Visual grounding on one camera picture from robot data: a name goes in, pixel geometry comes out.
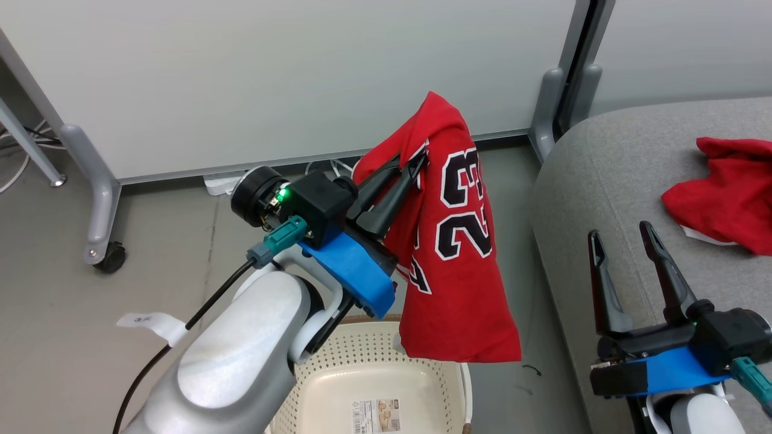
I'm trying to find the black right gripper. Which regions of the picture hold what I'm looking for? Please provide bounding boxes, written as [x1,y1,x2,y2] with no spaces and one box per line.
[587,221,703,363]

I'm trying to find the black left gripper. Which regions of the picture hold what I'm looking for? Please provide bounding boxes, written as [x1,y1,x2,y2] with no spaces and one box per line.
[345,149,430,281]

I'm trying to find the red basketball jersey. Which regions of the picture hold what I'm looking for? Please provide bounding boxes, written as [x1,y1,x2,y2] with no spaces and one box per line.
[352,91,523,364]

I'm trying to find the red garment with white trim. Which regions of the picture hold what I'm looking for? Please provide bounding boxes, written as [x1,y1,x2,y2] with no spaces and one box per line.
[661,136,772,256]

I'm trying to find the grey fabric sofa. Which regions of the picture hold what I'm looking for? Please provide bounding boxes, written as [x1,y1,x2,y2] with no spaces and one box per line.
[530,96,772,434]

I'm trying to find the wide white partition panel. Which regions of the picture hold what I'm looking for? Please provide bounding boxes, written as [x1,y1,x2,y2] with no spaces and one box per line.
[0,0,593,183]

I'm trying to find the white power adapter box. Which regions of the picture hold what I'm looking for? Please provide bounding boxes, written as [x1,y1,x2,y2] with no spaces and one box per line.
[203,171,249,197]

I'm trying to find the short grey partition leg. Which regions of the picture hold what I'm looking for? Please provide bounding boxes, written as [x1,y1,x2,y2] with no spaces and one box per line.
[564,63,604,130]
[529,68,568,162]

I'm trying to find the beige perforated laundry basket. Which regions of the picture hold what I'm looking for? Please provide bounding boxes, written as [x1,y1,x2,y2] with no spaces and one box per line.
[264,313,475,434]

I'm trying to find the printed basket label sticker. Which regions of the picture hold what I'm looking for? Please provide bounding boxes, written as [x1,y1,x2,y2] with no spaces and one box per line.
[351,397,402,434]

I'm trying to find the narrow white partition panel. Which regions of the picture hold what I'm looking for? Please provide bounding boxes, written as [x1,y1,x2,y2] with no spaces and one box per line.
[588,0,772,116]

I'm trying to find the black caster wheel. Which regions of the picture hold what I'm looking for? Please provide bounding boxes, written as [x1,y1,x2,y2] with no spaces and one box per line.
[92,241,128,274]

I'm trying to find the long grey partition leg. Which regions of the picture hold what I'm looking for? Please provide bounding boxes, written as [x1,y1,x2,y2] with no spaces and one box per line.
[59,124,122,266]

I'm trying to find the grey metal table leg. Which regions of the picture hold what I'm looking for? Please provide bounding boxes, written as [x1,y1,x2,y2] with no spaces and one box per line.
[0,96,68,188]

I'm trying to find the looped white power cable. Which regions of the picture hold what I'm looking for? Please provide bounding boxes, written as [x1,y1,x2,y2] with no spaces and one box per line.
[303,157,364,180]

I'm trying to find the blue right camera mount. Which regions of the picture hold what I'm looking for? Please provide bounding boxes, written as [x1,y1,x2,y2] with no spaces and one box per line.
[589,346,735,399]

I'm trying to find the teal left camera connector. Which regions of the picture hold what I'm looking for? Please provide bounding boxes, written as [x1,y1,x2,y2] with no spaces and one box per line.
[245,215,309,269]

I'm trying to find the teal camera connector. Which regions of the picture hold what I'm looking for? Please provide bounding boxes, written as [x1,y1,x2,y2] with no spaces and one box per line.
[245,215,309,269]
[731,356,772,419]

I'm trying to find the teal right camera connector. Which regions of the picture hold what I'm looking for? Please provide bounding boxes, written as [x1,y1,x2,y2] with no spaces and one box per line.
[731,356,772,419]

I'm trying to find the black left camera cable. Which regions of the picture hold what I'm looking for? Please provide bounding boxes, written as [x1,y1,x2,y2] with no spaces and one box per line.
[111,258,258,434]

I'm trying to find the white cable label tag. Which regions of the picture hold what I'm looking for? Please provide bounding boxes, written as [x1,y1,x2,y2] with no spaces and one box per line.
[116,311,188,348]

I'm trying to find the black cable by table leg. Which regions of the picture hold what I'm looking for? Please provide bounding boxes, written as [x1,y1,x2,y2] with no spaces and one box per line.
[0,125,64,150]

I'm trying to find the white cables by table leg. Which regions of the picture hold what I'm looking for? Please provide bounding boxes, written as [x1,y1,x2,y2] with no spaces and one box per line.
[0,121,64,195]

